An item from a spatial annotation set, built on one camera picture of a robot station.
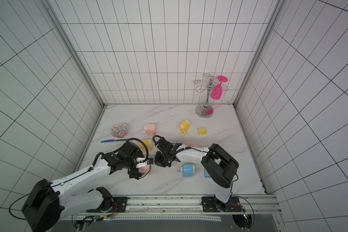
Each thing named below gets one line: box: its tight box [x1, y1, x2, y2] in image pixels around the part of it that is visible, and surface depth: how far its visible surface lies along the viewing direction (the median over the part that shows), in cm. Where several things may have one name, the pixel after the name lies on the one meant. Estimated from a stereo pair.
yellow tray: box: [197, 126, 207, 136], surface depth 104 cm
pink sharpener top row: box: [142, 123, 156, 136], surface depth 100 cm
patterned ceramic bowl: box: [110, 122, 130, 139], surface depth 102 cm
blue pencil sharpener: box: [176, 163, 196, 178], surface depth 79 cm
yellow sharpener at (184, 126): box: [178, 119, 190, 136], surface depth 100 cm
